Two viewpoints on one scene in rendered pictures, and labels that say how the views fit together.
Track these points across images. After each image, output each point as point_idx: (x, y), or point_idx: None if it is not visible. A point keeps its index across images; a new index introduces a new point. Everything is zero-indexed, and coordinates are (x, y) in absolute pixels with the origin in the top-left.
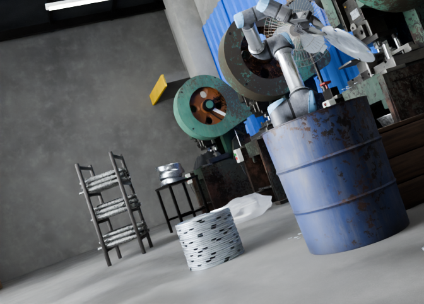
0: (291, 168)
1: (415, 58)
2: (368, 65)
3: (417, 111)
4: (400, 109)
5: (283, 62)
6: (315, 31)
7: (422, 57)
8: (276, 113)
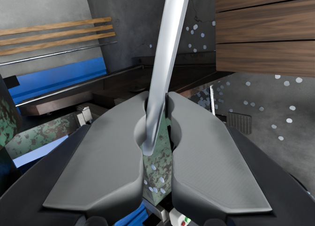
0: None
1: (98, 107)
2: None
3: (169, 81)
4: (183, 84)
5: None
6: (206, 133)
7: (94, 104)
8: None
